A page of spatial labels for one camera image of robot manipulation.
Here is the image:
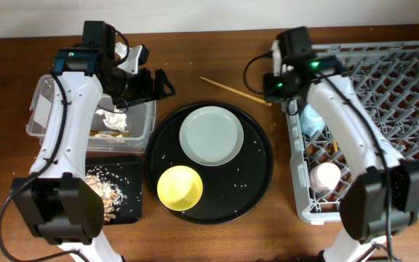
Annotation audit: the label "gold brown foil wrapper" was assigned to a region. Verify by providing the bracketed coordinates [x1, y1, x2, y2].
[89, 130, 132, 138]

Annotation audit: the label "clear plastic waste bin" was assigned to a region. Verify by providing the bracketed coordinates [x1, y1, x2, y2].
[25, 75, 156, 154]

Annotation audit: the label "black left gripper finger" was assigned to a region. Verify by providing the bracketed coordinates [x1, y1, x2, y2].
[154, 69, 176, 98]
[113, 97, 153, 108]

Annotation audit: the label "yellow bowl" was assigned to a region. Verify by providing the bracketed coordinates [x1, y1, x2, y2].
[156, 165, 203, 211]

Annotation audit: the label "grey dishwasher rack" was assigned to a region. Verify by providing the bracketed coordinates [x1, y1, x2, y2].
[282, 41, 419, 224]

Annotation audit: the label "round black serving tray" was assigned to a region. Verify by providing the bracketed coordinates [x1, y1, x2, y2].
[145, 102, 274, 224]

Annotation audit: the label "food scraps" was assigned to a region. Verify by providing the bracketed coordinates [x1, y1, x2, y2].
[86, 165, 127, 224]

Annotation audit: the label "pink cup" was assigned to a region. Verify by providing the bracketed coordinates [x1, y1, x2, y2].
[309, 162, 341, 193]

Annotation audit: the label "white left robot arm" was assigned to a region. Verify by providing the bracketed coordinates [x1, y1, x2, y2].
[7, 43, 176, 261]

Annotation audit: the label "grey round plate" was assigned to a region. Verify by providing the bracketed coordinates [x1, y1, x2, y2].
[179, 106, 244, 167]

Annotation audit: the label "black rectangular tray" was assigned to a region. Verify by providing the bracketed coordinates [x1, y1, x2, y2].
[85, 156, 143, 225]

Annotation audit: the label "blue cup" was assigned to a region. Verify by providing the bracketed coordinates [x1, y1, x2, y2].
[300, 105, 325, 136]

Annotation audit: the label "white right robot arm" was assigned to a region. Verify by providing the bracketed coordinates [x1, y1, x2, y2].
[263, 56, 419, 261]

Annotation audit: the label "white napkin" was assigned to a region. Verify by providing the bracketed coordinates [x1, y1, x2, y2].
[95, 109, 127, 132]

